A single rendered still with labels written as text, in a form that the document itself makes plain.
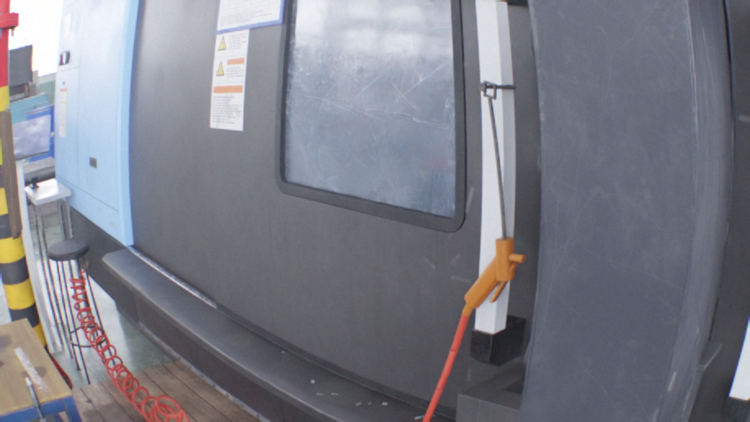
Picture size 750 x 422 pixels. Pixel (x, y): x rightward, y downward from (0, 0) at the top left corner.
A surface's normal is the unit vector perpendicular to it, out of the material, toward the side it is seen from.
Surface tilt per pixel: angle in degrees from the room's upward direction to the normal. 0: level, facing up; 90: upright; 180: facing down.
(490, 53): 87
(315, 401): 31
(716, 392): 87
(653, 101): 88
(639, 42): 88
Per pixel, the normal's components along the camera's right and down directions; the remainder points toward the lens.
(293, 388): -0.40, -0.73
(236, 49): -0.72, 0.15
